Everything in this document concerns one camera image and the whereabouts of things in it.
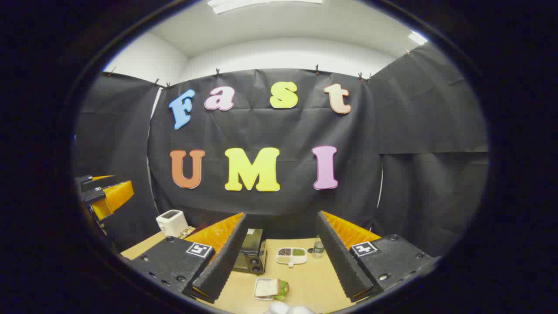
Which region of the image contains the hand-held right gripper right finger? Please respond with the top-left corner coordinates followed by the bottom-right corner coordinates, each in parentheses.
top-left (315, 211), bottom-right (441, 303)

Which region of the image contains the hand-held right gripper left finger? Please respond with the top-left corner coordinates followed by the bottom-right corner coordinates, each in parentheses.
top-left (126, 212), bottom-right (249, 304)

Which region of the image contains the black electric oven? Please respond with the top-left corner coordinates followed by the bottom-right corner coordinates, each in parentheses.
top-left (232, 228), bottom-right (268, 275)

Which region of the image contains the lettuce sandwich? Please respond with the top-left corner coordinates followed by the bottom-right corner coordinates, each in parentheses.
top-left (255, 278), bottom-right (289, 301)

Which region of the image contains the white divided plate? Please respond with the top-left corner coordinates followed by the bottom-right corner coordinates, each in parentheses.
top-left (276, 247), bottom-right (308, 267)

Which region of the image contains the white toaster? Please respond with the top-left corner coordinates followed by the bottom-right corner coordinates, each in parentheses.
top-left (156, 209), bottom-right (189, 237)

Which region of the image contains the black backdrop cloth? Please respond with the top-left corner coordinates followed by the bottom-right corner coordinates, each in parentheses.
top-left (74, 41), bottom-right (490, 258)

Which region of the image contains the long ceiling light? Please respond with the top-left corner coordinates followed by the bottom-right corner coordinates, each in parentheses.
top-left (207, 0), bottom-right (323, 14)

